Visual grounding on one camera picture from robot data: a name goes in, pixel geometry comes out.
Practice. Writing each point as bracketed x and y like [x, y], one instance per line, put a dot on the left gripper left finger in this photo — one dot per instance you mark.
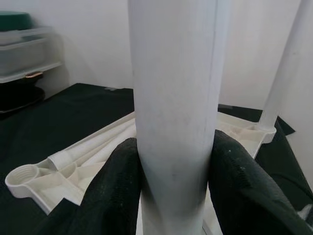
[102, 200]

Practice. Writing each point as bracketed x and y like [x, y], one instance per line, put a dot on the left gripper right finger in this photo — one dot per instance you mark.
[244, 195]

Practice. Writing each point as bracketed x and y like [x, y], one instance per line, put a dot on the black tablecloth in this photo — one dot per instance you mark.
[61, 110]

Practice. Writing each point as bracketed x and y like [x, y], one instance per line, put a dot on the clear tape strip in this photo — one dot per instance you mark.
[110, 88]

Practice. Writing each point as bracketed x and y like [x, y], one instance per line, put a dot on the black round wok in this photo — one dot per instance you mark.
[19, 98]

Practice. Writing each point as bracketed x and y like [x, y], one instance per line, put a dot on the clear plastic storage box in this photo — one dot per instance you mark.
[19, 54]

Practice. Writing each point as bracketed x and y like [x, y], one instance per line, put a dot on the green container lid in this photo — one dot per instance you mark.
[12, 20]

